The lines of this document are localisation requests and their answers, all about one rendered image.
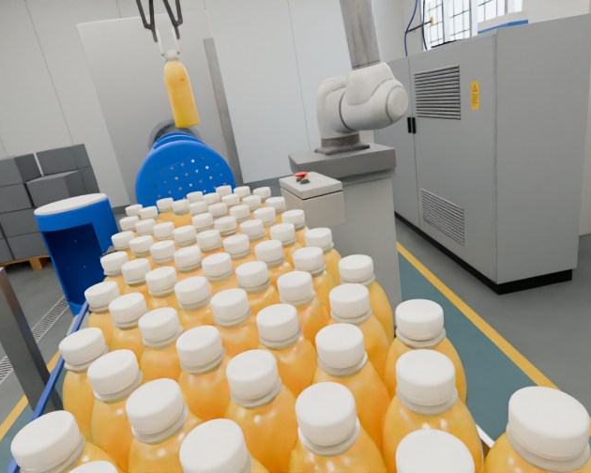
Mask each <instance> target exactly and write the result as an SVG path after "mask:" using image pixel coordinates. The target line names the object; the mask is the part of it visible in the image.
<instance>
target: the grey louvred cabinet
mask: <svg viewBox="0 0 591 473"><path fill-rule="evenodd" d="M386 64H387V65H388V66H389V67H390V69H391V72H392V74H393V76H394V77H395V79H396V81H399V82H400V83H401V84H402V86H403V87H404V88H405V90H406V93H407V97H408V106H407V110H406V112H405V114H404V116H403V117H402V118H401V119H400V120H399V121H397V122H395V123H394V124H392V125H389V126H387V127H385V128H383V129H380V130H374V131H373V136H374V143H375V144H377V145H384V146H388V147H392V148H395V152H396V163H397V167H395V175H394V176H392V177H391V186H392V196H393V207H394V216H395V217H396V218H397V219H399V220H400V221H402V222H403V223H404V224H405V225H407V226H408V227H409V228H411V229H412V230H413V231H415V232H416V233H417V234H419V235H420V236H421V237H423V238H424V239H426V240H427V241H428V242H430V243H431V244H432V245H433V246H434V247H435V248H437V249H438V250H439V251H441V252H442V253H444V254H445V255H446V256H448V257H449V258H450V259H452V260H453V261H454V262H456V263H457V264H458V265H460V266H461V267H462V268H464V269H465V270H466V271H468V272H469V273H470V274H472V275H473V276H474V277H476V278H477V279H478V280H480V281H481V282H483V283H484V284H485V285H487V286H488V287H489V288H491V289H492V290H493V291H494V292H495V293H496V294H498V295H504V294H508V293H513V292H518V291H522V290H526V289H531V288H536V287H541V286H545V285H550V284H554V283H559V282H567V281H572V269H573V268H576V267H577V258H578V245H579V231H580V217H581V203H582V190H583V164H584V150H585V136H586V122H587V109H588V95H589V82H590V68H591V13H586V14H581V15H575V16H569V17H564V18H558V19H553V20H548V21H542V22H536V23H526V24H520V25H514V26H509V27H503V28H497V29H494V30H491V31H488V32H485V33H482V34H478V35H475V36H472V37H469V38H464V39H461V40H457V41H454V42H451V43H449V44H445V45H442V46H439V47H435V48H432V49H429V50H427V51H423V52H420V53H415V54H411V55H408V56H405V57H402V58H399V59H396V60H393V61H389V62H386Z"/></svg>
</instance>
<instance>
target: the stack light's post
mask: <svg viewBox="0 0 591 473"><path fill-rule="evenodd" d="M0 342H1V344H2V346H3V348H4V350H5V352H6V354H7V356H8V360H9V362H10V364H11V366H12V368H13V370H14V373H15V374H16V376H17V378H18V380H19V382H20V384H21V387H22V389H23V392H24V394H25V396H26V398H27V401H28V403H29V404H30V406H31V408H32V410H33V412H34V411H35V409H36V407H37V405H38V402H39V399H40V397H41V395H42V393H43V391H44V390H45V387H46V385H47V383H48V381H49V379H50V377H51V375H50V373H49V371H48V368H47V366H46V364H45V362H44V359H43V357H42V355H41V353H40V351H39V349H38V345H37V343H36V341H35V338H34V336H33V334H32V331H31V329H30V327H29V325H28V323H27V321H26V318H25V316H24V314H23V310H22V308H21V306H20V303H19V301H18V299H17V297H16V295H15V293H14V291H13V288H12V286H11V284H10V281H9V279H8V275H7V273H6V272H5V269H4V268H3V267H1V268H0Z"/></svg>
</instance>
